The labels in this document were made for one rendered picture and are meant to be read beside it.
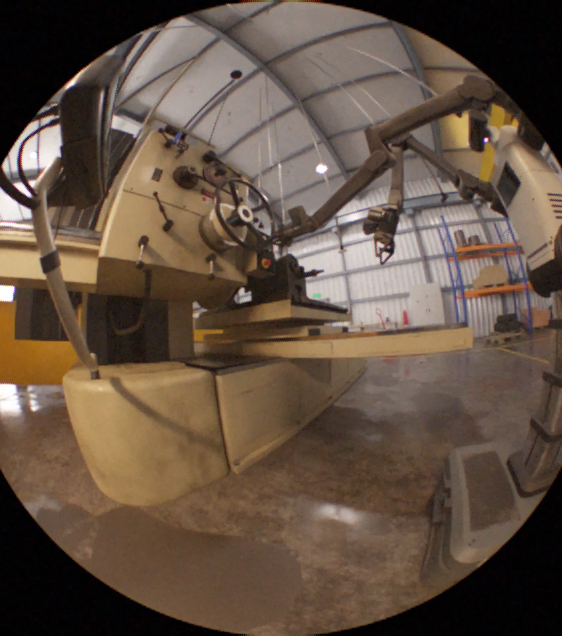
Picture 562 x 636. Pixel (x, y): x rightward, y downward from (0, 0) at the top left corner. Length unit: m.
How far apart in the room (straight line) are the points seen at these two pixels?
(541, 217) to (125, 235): 1.25
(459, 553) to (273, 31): 8.28
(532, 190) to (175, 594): 1.39
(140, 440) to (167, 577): 0.55
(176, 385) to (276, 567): 0.80
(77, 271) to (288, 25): 7.65
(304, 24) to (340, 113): 3.65
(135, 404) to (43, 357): 2.60
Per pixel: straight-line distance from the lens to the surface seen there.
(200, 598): 0.81
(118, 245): 0.81
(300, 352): 1.24
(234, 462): 1.15
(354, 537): 0.87
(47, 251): 0.41
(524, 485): 0.76
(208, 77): 8.11
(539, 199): 0.65
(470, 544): 0.62
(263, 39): 7.76
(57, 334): 1.43
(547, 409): 0.73
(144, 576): 0.89
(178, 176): 1.06
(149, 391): 0.82
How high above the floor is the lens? 0.76
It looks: 5 degrees up
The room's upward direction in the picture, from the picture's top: 4 degrees counter-clockwise
